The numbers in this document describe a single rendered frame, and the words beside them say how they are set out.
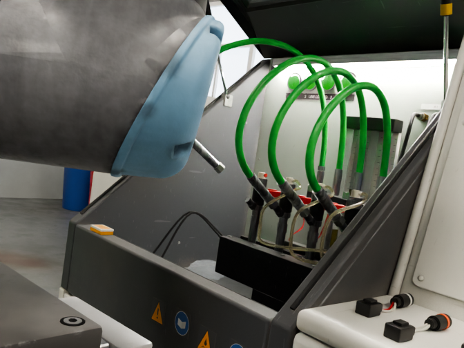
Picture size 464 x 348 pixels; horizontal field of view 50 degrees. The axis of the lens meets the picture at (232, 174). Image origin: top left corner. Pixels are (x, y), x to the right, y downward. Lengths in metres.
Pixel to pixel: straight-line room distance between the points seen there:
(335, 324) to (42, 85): 0.46
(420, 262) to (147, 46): 0.62
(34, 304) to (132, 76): 0.19
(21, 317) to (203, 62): 0.21
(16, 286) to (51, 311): 0.06
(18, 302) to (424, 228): 0.62
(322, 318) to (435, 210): 0.29
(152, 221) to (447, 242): 0.74
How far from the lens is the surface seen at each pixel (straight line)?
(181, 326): 0.85
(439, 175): 0.86
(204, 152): 1.09
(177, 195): 1.32
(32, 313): 0.38
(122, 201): 1.23
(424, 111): 1.18
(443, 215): 0.83
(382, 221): 0.79
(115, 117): 0.30
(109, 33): 0.31
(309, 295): 0.70
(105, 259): 1.06
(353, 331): 0.63
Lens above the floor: 1.17
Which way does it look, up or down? 3 degrees down
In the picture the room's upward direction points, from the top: 8 degrees clockwise
